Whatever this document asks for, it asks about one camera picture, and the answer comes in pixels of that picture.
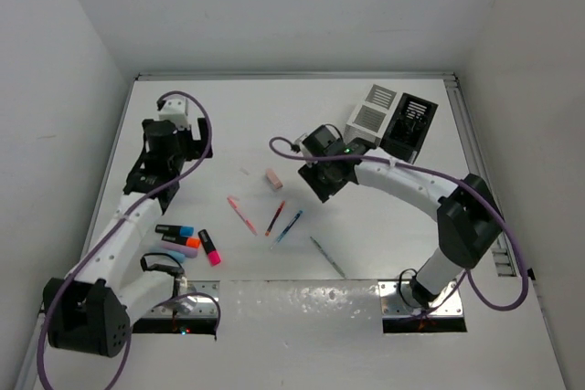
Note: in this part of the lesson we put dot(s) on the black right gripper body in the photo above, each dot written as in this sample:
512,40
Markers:
322,179

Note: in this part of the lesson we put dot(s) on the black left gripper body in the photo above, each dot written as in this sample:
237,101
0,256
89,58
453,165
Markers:
186,150

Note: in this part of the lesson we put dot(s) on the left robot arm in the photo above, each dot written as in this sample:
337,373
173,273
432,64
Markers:
95,306

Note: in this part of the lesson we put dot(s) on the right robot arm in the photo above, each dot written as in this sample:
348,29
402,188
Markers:
466,229

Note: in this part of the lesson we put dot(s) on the red ink pen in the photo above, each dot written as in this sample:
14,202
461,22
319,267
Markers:
274,218

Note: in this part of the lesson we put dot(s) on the pink eraser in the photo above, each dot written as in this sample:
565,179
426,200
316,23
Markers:
273,180

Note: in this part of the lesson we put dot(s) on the blue ink pen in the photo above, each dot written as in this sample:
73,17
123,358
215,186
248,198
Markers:
286,230

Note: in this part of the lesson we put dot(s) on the green pen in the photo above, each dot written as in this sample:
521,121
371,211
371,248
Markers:
328,258

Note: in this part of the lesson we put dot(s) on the white slotted organizer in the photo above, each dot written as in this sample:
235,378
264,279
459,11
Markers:
371,116

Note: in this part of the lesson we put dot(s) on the blue capped highlighter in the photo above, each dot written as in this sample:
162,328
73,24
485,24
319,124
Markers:
174,230

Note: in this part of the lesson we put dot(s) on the pink pen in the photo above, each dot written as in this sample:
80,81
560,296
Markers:
234,205

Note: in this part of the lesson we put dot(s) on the black slotted organizer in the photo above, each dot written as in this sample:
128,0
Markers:
408,128

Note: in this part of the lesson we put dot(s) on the orange capped highlighter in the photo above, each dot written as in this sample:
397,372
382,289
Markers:
190,242

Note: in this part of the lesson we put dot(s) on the pink highlighter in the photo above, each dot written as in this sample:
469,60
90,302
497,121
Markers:
209,247

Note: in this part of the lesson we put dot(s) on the purple highlighter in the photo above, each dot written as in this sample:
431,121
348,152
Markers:
188,252

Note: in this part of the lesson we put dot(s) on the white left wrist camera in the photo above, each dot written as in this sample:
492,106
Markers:
174,109

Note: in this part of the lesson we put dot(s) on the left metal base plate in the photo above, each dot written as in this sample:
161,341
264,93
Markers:
198,299

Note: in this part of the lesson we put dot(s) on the metal base plate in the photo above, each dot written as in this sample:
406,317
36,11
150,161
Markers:
198,299
396,302

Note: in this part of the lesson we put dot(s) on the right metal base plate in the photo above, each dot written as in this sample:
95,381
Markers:
396,302

